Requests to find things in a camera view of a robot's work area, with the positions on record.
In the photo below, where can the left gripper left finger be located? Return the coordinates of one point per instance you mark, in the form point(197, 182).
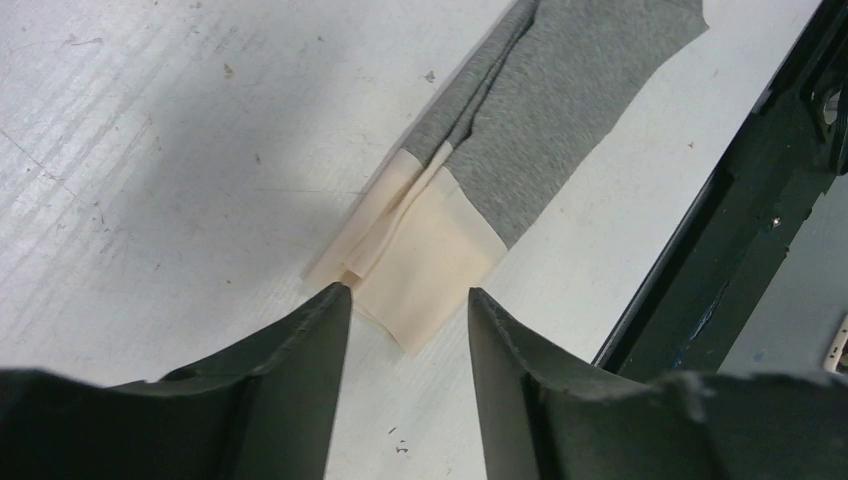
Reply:
point(261, 408)

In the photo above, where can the grey beige underwear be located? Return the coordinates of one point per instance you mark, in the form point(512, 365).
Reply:
point(541, 91)

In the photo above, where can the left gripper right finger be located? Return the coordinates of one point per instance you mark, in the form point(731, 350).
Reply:
point(544, 413)

